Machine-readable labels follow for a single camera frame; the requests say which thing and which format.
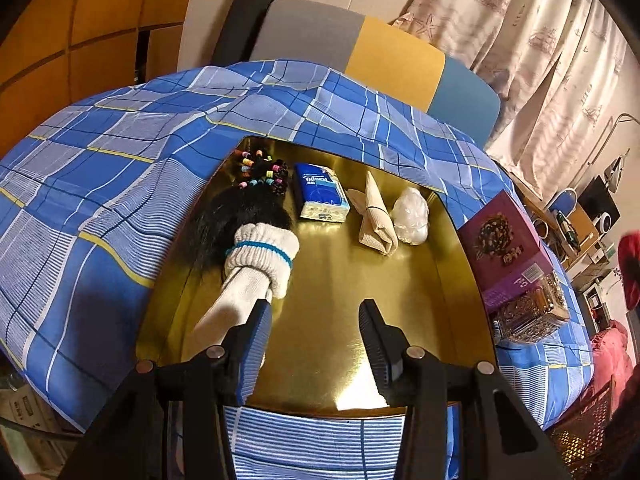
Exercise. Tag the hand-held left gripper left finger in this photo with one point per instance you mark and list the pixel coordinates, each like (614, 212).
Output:
(250, 350)

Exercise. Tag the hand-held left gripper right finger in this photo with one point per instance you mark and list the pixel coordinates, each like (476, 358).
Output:
(377, 345)

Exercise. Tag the gold metal tray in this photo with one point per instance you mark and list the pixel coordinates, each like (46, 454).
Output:
(325, 285)

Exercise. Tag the white sock with blue stripe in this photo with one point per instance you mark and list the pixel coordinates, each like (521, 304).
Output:
(252, 255)

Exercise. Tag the beige sock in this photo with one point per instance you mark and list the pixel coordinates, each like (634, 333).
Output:
(375, 220)

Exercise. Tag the white plastic bag wad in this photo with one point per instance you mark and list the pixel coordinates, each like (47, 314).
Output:
(411, 215)

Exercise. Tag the black hair piece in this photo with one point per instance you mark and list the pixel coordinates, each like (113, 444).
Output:
(235, 212)

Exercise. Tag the blue tissue pack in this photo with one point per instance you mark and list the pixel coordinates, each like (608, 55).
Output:
(320, 192)

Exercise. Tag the purple cardboard box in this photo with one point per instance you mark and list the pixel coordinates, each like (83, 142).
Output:
(500, 245)

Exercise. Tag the ornate gold tissue box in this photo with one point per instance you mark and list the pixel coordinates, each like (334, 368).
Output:
(532, 310)

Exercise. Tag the blue plaid bed sheet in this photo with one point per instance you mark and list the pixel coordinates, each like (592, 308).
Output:
(100, 185)

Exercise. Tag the rattan chair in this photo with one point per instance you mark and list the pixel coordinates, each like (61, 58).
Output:
(585, 435)

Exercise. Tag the pink cloth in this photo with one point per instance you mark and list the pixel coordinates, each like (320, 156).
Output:
(610, 360)

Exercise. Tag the white round fan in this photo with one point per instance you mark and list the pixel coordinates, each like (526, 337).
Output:
(606, 221)

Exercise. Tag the red cloth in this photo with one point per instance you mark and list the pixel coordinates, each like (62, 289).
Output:
(630, 270)

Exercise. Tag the black monitor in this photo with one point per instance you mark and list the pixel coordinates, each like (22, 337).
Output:
(597, 197)

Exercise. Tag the white garment steamer pole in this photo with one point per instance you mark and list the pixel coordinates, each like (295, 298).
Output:
(612, 132)

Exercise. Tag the black rolled mat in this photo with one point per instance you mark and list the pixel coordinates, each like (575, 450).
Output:
(245, 15)

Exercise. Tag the ship print curtain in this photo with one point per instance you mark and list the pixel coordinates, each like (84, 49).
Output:
(525, 35)

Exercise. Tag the wooden wardrobe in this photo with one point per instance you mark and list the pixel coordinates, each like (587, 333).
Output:
(75, 35)

